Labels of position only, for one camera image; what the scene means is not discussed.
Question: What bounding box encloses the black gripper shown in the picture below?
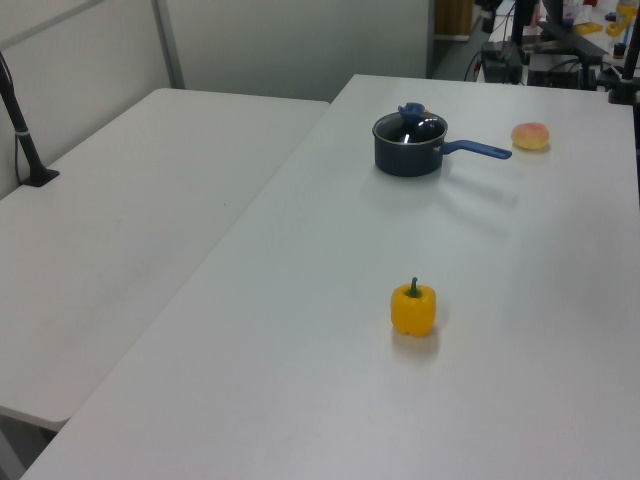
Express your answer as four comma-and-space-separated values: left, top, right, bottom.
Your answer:
475, 0, 501, 34

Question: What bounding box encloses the glass lid with blue knob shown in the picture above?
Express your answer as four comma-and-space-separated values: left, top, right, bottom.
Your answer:
372, 101, 447, 146

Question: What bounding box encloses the black vertical pole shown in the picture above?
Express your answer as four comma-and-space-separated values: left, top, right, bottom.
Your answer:
511, 0, 530, 44

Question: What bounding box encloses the wooden panel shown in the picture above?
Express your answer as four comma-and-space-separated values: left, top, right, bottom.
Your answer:
433, 0, 474, 40

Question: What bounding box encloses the black angled shelf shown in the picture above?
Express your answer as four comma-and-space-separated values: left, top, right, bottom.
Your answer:
537, 19, 609, 64

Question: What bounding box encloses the peach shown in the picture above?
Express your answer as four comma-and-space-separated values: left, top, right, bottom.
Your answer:
510, 121, 551, 151

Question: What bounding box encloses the yellow plastic object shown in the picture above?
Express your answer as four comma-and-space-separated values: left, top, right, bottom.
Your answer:
606, 3, 635, 37

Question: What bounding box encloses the dark blue saucepan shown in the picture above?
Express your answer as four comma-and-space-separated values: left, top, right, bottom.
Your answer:
371, 112, 513, 177

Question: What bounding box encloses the yellow bell pepper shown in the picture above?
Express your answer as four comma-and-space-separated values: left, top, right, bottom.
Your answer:
390, 277, 437, 339

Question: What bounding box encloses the white side table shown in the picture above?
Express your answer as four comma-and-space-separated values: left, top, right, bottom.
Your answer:
0, 88, 331, 432

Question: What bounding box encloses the black camera stand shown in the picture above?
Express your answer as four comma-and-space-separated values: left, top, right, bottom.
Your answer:
0, 49, 60, 189
607, 27, 640, 106

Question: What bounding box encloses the grey metal partition post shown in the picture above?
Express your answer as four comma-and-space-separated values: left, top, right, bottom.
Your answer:
151, 0, 186, 91

